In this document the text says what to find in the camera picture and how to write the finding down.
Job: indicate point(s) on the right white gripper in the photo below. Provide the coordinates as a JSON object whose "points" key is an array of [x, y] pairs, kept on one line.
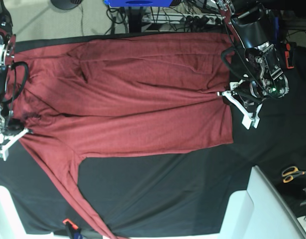
{"points": [[6, 141]]}

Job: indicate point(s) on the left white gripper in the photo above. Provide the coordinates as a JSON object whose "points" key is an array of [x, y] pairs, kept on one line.
{"points": [[243, 96]]}

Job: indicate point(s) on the red long-sleeve T-shirt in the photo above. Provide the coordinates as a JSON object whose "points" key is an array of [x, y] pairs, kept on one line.
{"points": [[138, 96]]}

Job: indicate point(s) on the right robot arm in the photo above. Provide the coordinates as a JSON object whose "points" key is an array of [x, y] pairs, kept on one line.
{"points": [[7, 68]]}

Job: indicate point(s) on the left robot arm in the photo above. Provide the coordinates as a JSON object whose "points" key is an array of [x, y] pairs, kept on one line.
{"points": [[252, 58]]}

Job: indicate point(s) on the orange and black clamp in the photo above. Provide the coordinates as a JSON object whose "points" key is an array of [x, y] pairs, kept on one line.
{"points": [[290, 54]]}

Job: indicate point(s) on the white power strip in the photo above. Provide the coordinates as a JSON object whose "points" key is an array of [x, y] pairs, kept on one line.
{"points": [[203, 20]]}

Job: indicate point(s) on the black table cloth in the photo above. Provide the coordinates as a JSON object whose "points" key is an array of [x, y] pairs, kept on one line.
{"points": [[172, 194]]}

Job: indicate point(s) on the orange and blue clamp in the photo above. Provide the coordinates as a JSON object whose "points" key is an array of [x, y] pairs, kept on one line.
{"points": [[72, 230]]}

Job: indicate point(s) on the black round base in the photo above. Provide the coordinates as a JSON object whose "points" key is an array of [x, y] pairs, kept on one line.
{"points": [[66, 4]]}

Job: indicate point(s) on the blue plastic box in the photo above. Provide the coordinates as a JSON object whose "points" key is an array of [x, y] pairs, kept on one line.
{"points": [[138, 3]]}

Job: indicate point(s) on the yellow-handled scissors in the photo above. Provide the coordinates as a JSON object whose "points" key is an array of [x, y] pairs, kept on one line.
{"points": [[291, 173]]}

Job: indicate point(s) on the black stand post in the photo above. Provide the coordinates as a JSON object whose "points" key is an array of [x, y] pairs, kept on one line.
{"points": [[135, 15]]}

